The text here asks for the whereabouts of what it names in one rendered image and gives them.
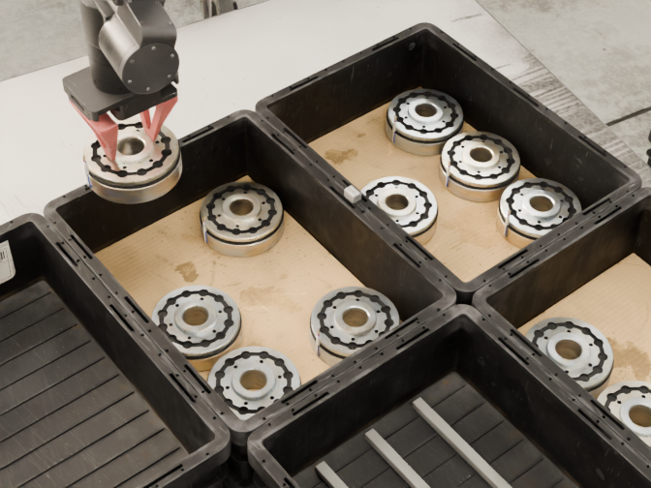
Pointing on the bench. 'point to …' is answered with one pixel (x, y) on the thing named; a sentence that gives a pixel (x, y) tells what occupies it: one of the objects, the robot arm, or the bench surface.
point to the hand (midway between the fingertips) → (130, 142)
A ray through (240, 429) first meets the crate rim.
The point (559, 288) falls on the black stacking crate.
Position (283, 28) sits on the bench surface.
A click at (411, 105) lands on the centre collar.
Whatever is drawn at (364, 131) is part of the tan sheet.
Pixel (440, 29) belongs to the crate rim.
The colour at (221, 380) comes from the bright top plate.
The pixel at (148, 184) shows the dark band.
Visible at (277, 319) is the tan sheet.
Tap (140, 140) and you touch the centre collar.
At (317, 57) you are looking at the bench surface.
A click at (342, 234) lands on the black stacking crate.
